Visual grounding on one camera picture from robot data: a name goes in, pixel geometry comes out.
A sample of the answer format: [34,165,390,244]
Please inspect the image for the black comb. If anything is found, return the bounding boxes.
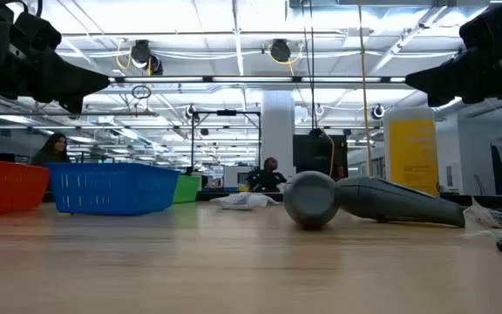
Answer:
[463,198,502,239]

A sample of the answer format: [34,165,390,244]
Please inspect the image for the person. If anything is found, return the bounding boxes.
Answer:
[246,156,288,193]
[31,133,71,167]

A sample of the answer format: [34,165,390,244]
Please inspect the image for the white yellow wipes canister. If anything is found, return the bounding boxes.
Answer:
[383,107,440,197]

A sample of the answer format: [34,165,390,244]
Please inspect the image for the blue plastic basket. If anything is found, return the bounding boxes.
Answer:
[44,162,181,217]

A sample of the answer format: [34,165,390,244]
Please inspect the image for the red plastic basket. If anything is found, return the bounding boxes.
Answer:
[0,159,51,218]

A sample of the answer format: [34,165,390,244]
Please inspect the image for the green plastic basket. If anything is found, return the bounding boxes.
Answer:
[173,174,201,205]

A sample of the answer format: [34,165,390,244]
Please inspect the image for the white pillar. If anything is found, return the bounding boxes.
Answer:
[261,90,295,178]

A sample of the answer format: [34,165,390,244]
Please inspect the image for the long ceiling light bar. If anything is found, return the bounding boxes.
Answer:
[109,76,407,84]

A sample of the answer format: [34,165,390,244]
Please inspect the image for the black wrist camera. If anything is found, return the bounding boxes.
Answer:
[458,2,502,49]
[14,10,63,51]

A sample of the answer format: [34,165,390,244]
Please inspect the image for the black ceiling cable reel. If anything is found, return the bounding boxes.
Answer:
[269,38,292,63]
[130,39,164,76]

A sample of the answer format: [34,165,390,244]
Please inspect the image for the black metal frame rig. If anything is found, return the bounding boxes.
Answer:
[189,109,262,172]

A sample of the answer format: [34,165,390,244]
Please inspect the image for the black hanging cable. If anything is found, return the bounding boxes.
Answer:
[301,0,318,132]

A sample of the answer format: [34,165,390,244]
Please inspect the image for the black table frame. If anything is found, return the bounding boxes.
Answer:
[196,191,502,209]

